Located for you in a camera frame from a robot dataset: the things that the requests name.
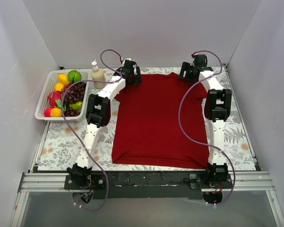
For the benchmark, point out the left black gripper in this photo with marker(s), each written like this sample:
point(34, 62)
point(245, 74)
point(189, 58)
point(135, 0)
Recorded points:
point(134, 74)

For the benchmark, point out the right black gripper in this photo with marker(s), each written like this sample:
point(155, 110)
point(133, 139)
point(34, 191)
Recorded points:
point(188, 71)

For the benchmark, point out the red t-shirt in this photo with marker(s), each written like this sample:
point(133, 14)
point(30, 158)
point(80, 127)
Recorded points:
point(147, 129)

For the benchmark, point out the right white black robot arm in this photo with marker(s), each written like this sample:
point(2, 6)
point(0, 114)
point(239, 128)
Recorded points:
point(216, 110)

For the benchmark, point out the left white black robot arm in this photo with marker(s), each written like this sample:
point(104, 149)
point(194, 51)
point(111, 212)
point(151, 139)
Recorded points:
point(98, 115)

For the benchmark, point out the cream lotion pump bottle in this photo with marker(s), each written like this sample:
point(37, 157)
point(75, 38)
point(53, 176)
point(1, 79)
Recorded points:
point(98, 76)

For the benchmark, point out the green toy apple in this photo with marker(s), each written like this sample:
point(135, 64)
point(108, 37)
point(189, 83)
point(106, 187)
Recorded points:
point(74, 76)

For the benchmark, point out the green toy pear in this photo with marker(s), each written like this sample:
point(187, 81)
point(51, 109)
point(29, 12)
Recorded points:
point(76, 106)

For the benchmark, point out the yellow toy mango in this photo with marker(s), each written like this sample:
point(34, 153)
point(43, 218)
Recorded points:
point(63, 78)

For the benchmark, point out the dark purple toy grapes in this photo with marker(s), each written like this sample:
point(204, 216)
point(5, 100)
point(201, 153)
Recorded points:
point(69, 112)

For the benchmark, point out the orange toy fruit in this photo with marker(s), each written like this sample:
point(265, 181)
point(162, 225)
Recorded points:
point(58, 87)

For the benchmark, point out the floral tablecloth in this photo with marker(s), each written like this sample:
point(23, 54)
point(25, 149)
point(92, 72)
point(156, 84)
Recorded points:
point(60, 148)

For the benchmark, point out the pink toy dragon fruit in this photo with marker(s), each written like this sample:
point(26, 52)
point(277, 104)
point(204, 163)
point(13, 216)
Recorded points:
point(55, 99)

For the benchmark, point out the white plastic fruit basket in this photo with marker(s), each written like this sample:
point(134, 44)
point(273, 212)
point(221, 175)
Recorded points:
point(43, 104)

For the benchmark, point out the red yellow toy peach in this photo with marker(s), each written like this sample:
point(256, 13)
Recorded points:
point(53, 112)

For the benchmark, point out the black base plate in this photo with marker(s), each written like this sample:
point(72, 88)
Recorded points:
point(188, 189)

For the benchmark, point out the aluminium frame rail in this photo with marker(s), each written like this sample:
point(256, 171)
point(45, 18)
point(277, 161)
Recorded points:
point(245, 181)

